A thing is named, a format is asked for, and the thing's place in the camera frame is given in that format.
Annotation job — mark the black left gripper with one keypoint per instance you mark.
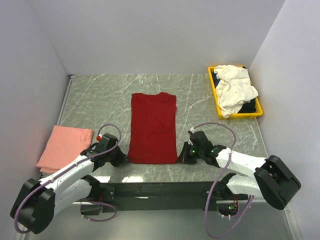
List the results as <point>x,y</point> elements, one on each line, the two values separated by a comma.
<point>121,156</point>

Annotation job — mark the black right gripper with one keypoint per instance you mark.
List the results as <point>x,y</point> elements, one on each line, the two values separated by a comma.
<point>184,158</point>

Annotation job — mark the red t shirt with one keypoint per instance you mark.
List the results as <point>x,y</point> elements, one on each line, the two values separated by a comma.
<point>153,129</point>

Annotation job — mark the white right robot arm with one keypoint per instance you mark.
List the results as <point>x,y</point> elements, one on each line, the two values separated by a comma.
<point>267,178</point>

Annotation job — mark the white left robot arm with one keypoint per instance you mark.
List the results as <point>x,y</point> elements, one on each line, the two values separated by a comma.
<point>40,200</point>

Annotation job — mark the folded pink t shirt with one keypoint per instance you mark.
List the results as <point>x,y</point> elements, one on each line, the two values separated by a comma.
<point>63,146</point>

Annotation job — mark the black garment in bin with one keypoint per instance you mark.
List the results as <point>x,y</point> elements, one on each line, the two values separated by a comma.
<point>248,107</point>

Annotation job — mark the white t shirt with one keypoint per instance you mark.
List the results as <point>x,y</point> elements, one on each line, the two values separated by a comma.
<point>234,88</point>

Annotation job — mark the blue garment in bin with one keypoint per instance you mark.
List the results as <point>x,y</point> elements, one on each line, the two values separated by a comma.
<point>216,80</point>

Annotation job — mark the yellow plastic bin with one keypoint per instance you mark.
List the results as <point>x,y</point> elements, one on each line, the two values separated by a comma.
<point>257,113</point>

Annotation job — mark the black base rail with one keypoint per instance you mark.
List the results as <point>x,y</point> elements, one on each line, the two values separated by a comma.
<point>149,196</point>

